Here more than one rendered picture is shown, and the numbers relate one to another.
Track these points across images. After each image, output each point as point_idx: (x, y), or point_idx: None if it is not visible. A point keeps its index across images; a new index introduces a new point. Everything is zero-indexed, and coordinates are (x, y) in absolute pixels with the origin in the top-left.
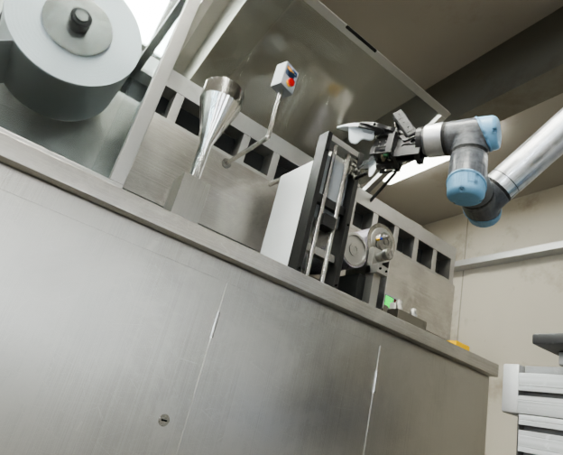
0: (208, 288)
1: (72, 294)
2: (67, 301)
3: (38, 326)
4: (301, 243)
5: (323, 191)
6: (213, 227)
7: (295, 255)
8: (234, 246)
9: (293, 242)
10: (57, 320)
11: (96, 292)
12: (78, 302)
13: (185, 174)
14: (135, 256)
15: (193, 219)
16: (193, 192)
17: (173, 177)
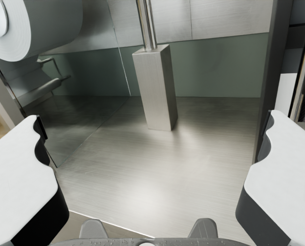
0: (121, 236)
1: (66, 231)
2: (66, 233)
3: (67, 238)
4: (257, 139)
5: None
6: (227, 33)
7: (255, 147)
8: (110, 227)
9: (257, 121)
10: (70, 238)
11: (72, 231)
12: (70, 234)
13: (133, 57)
14: (72, 218)
15: (161, 94)
16: (148, 70)
17: (169, 8)
